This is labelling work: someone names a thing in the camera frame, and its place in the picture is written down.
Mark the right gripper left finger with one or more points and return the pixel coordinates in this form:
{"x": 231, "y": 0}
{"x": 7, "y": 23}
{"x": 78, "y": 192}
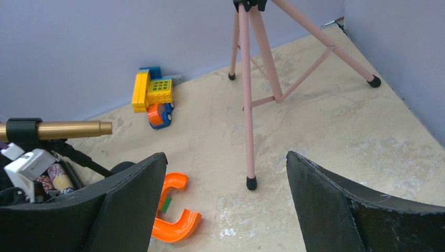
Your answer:
{"x": 114, "y": 214}

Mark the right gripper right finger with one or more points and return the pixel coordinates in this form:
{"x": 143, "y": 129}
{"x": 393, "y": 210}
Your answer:
{"x": 338, "y": 214}

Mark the orange C-shaped track piece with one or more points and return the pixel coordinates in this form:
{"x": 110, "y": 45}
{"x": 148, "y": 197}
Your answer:
{"x": 174, "y": 223}

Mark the purple yellow chip row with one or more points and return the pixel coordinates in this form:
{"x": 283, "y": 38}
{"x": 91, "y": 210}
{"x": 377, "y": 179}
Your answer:
{"x": 60, "y": 179}

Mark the red poker chip row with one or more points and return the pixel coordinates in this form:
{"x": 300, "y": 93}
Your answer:
{"x": 46, "y": 183}

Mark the gold microphone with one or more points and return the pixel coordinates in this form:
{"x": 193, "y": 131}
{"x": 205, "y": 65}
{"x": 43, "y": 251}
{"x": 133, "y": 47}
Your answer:
{"x": 34, "y": 130}

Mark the toy brick truck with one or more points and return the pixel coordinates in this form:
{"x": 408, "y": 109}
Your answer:
{"x": 153, "y": 95}

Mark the pink music stand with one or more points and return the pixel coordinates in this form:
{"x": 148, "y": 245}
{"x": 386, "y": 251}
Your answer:
{"x": 251, "y": 40}

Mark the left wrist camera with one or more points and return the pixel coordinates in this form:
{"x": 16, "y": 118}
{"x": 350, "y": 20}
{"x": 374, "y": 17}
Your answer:
{"x": 26, "y": 167}

